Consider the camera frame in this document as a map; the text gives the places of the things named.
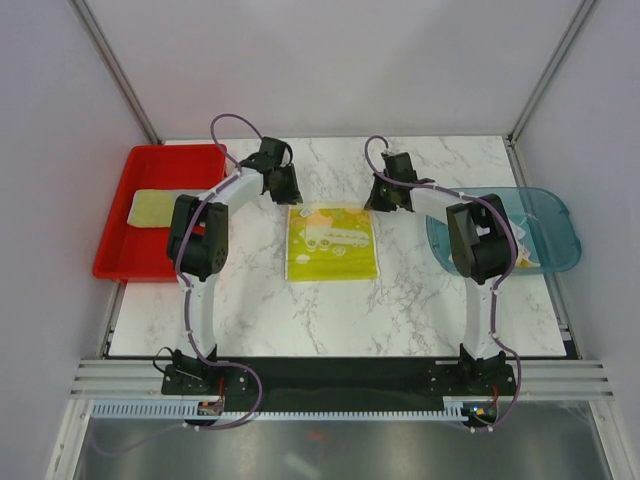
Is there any yellow patterned towel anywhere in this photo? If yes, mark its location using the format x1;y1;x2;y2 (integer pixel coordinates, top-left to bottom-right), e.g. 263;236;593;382
285;204;379;282

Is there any white cable duct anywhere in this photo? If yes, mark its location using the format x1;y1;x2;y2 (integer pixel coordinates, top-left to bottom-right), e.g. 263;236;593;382
91;399;467;421

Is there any aluminium frame post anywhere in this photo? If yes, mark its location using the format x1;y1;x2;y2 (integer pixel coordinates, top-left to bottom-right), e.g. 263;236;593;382
505;0;599;146
69;0;162;144

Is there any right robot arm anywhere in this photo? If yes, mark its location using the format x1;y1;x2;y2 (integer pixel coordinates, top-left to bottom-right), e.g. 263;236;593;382
365;151;518;394

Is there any aluminium front rail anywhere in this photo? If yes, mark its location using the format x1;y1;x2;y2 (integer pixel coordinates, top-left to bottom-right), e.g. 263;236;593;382
71;359;613;400

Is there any grey frog towel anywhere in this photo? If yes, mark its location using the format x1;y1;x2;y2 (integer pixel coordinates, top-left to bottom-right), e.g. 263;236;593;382
127;189;179;229

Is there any cream towel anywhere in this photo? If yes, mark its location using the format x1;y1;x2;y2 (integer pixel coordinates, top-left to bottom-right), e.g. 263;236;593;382
515;247;540;269

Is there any right aluminium frame post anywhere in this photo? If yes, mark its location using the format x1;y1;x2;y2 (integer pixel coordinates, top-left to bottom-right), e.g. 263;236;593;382
505;0;599;146

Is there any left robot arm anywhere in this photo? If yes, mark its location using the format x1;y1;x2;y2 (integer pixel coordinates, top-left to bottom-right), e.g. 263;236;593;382
167;137;302;394

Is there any blue transparent plastic tub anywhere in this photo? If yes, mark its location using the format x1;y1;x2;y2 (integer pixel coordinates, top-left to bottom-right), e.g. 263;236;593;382
424;186;584;276

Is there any left aluminium frame post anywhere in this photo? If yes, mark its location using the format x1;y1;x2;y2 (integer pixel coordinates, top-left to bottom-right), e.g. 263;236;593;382
69;0;162;144

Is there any red plastic bin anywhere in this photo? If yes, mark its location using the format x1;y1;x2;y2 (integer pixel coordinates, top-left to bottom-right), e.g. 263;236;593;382
93;144;225;283

